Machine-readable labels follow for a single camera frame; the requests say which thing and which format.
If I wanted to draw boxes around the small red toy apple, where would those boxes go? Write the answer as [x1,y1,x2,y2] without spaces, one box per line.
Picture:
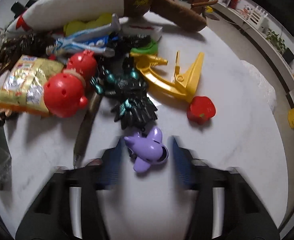
[187,96,216,125]

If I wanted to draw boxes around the black teal action figure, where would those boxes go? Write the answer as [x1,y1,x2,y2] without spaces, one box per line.
[90,56,158,131]

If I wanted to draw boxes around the white red flat box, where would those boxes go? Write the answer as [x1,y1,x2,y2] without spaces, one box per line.
[121,24,163,42]

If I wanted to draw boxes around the yellow snack bag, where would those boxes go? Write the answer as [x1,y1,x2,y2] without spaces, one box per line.
[0,55,64,116]

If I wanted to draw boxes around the white and brown plush knife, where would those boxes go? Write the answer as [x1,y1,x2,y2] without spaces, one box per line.
[6,0,207,35]

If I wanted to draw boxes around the purple toy figure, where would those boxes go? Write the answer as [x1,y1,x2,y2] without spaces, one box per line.
[124,126,169,173]

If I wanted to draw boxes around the dark pen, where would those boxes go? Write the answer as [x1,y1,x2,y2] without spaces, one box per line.
[73,92,102,168]

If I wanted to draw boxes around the blue white toothpaste tube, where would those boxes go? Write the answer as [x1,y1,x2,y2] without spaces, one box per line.
[46,14,121,57]

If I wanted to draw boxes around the long white tv cabinet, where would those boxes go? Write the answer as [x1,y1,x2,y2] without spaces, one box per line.
[212,3,294,91]

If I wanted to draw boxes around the white fluffy stool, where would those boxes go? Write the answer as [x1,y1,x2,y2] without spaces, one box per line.
[241,60,277,113]

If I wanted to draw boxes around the green round toy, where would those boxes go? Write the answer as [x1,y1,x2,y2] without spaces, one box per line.
[131,40,158,55]

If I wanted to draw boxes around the yellow plastic toy piece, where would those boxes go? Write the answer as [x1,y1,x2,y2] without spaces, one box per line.
[129,51,204,103]

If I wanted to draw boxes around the red wind-up toy figure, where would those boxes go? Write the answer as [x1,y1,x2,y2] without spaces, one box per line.
[43,50,98,118]

